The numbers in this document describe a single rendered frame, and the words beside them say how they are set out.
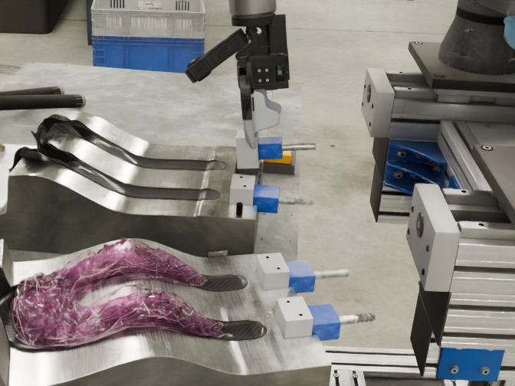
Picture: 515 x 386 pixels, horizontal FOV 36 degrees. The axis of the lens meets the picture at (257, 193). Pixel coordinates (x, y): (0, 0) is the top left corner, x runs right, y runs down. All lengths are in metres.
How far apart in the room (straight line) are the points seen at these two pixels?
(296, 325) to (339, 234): 1.96
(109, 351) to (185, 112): 0.96
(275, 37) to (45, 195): 0.43
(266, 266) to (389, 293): 1.60
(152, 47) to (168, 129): 2.68
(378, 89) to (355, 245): 1.50
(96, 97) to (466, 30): 0.86
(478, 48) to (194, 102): 0.71
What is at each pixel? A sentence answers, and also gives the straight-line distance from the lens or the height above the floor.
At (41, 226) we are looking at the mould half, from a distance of 1.27.
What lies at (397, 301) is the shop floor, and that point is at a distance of 2.65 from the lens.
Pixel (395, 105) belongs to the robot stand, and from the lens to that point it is 1.47.
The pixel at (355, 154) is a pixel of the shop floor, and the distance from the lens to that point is 3.62.
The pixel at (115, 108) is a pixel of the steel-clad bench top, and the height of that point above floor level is 0.80.
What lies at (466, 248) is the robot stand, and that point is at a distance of 1.03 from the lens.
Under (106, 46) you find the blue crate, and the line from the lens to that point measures 4.40.
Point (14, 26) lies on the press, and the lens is 5.17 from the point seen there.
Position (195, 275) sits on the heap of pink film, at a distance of 1.08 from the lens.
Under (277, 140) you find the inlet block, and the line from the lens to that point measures 1.33.
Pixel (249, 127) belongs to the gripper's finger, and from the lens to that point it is 1.28.
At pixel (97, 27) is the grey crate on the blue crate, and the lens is 4.36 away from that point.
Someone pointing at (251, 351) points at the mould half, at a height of 0.85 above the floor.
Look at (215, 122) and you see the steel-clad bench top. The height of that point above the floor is 0.80.
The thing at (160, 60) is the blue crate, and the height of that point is 0.09.
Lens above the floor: 1.48
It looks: 28 degrees down
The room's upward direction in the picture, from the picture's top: 4 degrees clockwise
